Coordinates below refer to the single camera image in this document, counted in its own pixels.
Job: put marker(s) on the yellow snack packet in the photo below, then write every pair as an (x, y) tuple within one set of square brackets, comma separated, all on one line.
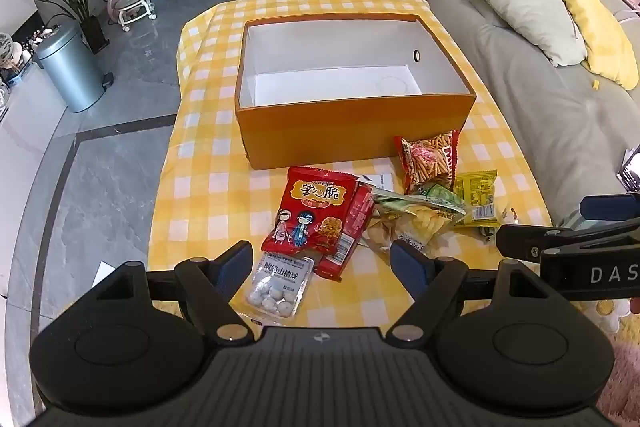
[(475, 197)]

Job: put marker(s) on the small white stool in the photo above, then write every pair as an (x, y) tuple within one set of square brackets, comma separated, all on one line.
[(137, 7)]

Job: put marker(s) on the clear potato chip bag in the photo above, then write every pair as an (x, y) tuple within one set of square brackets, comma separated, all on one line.
[(400, 227)]

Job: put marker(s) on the yellow white checked tablecloth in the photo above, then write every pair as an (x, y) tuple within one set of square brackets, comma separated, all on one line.
[(210, 187)]

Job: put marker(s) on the dark glossy object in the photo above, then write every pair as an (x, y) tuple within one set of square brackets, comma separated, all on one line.
[(631, 169)]

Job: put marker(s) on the orange cardboard box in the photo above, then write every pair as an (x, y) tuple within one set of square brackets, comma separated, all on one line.
[(350, 134)]

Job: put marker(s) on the grey sofa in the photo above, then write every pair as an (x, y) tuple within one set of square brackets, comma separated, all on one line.
[(525, 107)]

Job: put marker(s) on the yellow pillow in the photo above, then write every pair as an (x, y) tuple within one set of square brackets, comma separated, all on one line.
[(595, 17)]

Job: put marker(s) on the white low cabinet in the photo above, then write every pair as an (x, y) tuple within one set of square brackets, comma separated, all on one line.
[(25, 147)]

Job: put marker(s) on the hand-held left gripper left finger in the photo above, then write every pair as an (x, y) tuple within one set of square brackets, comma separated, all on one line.
[(235, 263)]

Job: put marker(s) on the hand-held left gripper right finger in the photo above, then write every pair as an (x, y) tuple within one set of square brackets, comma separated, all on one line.
[(406, 263)]

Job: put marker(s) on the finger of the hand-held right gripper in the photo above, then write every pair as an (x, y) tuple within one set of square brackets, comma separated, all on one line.
[(615, 207), (525, 241)]

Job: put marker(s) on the red cartoon snack packet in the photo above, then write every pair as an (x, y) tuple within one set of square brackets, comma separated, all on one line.
[(310, 202)]

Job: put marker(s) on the grey metal trash can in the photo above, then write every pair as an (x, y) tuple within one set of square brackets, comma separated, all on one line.
[(70, 67)]

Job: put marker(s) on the red bag of stick snacks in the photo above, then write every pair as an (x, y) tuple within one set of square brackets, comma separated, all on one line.
[(430, 157)]

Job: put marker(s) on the cluster of small ornaments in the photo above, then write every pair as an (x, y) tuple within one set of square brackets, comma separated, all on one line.
[(15, 54)]

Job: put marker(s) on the fuzzy pastel clothing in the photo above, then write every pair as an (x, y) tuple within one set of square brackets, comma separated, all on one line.
[(622, 357)]

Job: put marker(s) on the white paper sheet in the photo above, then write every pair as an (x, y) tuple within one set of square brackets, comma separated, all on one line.
[(102, 274)]

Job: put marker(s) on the narrow red snack packet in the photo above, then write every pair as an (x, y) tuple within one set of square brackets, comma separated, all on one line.
[(357, 219)]

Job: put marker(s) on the clear packet of white balls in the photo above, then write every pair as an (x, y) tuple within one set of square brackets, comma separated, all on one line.
[(280, 279)]

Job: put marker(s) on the grey pillow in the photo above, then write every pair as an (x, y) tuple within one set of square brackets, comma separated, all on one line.
[(525, 7)]

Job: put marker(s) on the pink round object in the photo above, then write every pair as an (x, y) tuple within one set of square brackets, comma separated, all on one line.
[(114, 7)]

